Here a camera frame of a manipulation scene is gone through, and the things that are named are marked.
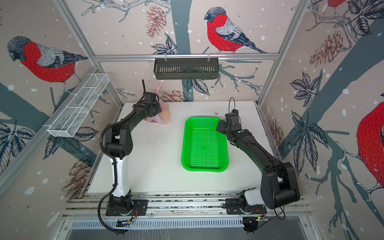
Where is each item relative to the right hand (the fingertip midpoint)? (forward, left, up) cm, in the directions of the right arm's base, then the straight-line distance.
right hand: (223, 126), depth 88 cm
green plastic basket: (-7, +12, -15) cm, 20 cm away
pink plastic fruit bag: (+13, +41, -7) cm, 43 cm away
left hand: (+16, +45, -1) cm, 48 cm away
